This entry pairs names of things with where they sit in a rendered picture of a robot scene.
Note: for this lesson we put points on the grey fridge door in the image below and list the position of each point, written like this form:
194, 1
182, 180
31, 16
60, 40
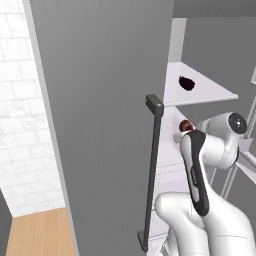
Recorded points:
100, 126

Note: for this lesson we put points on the grey fridge body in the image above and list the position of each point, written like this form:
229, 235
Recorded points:
216, 46

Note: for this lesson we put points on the white fridge shelf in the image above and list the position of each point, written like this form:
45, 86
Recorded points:
196, 87

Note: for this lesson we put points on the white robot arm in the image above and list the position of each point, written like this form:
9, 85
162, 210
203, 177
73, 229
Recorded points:
213, 213

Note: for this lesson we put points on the brown chicken drumstick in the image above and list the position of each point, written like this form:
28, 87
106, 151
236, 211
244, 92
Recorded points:
185, 125

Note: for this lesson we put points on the dark purple eggplant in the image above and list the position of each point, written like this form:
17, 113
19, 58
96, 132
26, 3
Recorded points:
187, 82

